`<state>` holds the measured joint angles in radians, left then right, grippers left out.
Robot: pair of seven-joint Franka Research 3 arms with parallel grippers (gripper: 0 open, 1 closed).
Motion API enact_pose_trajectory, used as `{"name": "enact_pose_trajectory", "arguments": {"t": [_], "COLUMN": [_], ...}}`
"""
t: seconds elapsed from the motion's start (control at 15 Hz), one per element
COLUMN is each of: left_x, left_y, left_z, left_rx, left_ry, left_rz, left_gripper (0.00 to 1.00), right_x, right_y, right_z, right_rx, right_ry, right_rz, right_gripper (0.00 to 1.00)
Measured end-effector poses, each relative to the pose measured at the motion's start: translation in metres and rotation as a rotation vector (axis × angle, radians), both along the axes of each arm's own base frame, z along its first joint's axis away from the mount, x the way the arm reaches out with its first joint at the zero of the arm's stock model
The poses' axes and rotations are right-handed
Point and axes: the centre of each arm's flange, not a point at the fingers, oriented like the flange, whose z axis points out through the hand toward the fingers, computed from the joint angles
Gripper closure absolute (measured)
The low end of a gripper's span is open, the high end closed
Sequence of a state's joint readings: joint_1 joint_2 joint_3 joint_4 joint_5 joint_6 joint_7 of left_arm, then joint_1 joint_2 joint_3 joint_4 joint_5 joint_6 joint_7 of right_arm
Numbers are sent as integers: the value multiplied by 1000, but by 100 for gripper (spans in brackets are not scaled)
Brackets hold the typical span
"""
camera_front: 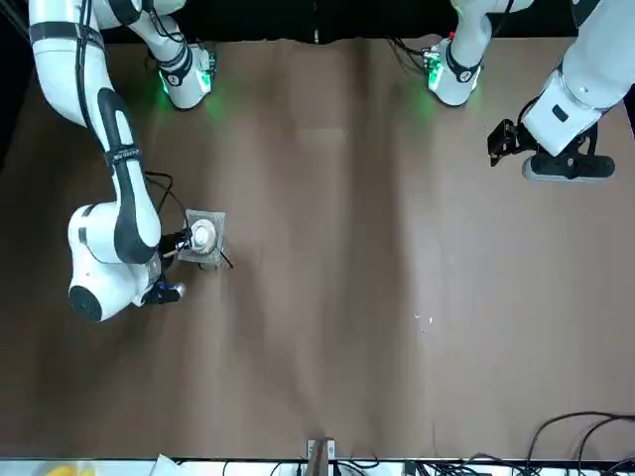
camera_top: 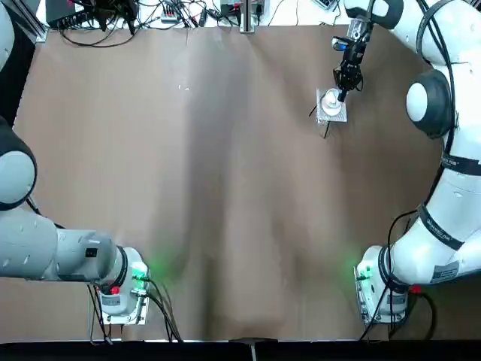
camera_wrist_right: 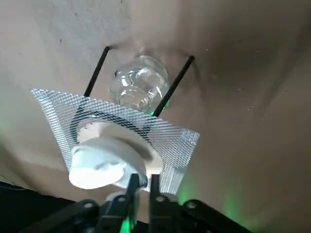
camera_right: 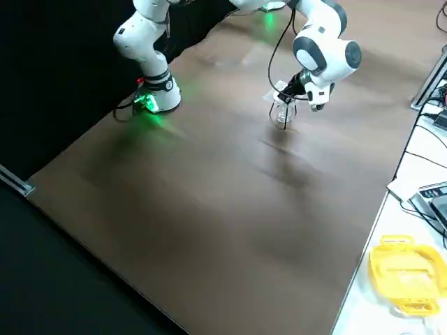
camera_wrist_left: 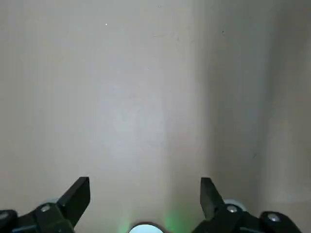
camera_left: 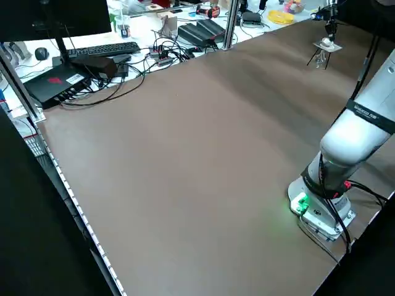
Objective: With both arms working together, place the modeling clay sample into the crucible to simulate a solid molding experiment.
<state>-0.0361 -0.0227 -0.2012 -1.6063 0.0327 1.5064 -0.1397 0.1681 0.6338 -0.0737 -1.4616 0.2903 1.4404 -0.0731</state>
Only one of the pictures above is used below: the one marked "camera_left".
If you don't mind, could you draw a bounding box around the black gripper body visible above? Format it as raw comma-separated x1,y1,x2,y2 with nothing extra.
323,0,339,24

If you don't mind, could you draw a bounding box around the black metal tripod stand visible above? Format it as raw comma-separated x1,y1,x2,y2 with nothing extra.
306,46,331,69

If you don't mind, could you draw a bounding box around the small glass burner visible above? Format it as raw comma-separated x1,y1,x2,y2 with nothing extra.
314,51,328,69

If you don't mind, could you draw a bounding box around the yellow round plastic item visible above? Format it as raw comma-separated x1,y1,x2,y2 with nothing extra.
267,9,294,25

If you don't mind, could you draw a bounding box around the small black device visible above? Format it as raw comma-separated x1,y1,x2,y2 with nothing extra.
242,11,263,25

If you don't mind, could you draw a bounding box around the red and black device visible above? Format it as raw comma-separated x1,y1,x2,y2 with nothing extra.
197,5,220,18

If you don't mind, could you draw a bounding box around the black power adapter brick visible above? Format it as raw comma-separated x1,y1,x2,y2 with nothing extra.
178,18,226,47

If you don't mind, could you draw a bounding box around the cardboard box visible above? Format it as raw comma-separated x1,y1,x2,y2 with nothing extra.
157,10,178,36

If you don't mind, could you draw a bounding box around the grey usb hub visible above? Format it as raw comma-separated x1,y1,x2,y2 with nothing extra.
149,46,173,67

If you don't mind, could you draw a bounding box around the small clear bottle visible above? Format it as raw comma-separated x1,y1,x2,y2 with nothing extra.
118,18,130,39

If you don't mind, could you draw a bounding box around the black keyboard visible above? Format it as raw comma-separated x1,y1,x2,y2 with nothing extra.
66,41,141,58

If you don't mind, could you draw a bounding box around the dark brown rectangular box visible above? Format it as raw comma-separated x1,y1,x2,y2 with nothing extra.
70,57,118,80

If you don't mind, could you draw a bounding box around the black box with red logo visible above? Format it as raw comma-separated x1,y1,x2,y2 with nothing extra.
23,63,93,110

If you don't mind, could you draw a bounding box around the black computer monitor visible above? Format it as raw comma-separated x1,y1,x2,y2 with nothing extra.
0,0,112,62

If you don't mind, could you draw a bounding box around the dark computer mouse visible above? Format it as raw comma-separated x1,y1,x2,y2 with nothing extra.
34,46,50,61

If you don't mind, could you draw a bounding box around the aluminium frame post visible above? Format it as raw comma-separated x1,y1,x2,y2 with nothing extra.
0,46,46,121
222,0,240,50

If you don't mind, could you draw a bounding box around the black desk cable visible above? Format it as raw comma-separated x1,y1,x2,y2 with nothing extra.
60,36,192,107

